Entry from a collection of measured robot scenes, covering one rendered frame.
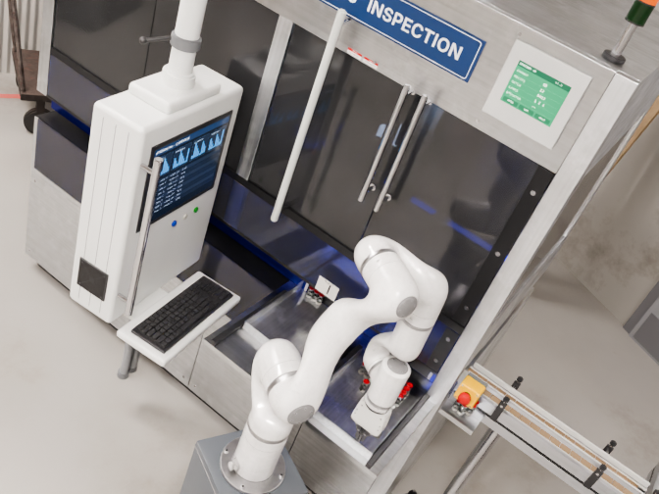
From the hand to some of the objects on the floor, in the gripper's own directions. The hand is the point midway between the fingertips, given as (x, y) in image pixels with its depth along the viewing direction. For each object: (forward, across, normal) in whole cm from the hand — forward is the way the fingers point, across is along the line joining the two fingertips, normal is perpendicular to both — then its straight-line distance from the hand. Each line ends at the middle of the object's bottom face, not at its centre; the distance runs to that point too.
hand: (360, 435), depth 214 cm
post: (+93, +9, +38) cm, 100 cm away
